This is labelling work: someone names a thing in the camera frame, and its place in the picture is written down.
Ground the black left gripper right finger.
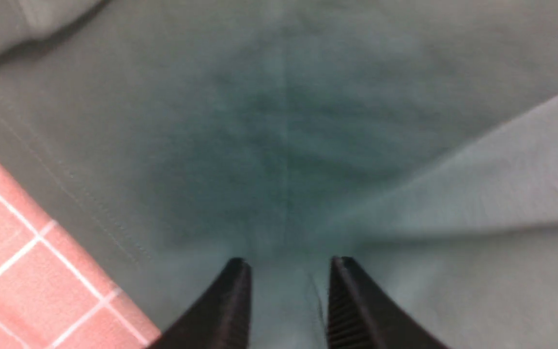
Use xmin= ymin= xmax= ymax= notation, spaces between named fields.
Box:
xmin=327 ymin=256 xmax=447 ymax=349

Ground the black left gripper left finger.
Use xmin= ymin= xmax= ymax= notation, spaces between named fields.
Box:
xmin=149 ymin=258 xmax=252 ymax=349

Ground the green long-sleeved shirt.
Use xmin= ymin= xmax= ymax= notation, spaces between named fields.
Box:
xmin=0 ymin=0 xmax=558 ymax=349

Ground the pink checkered tablecloth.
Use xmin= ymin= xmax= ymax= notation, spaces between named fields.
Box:
xmin=0 ymin=166 xmax=161 ymax=349

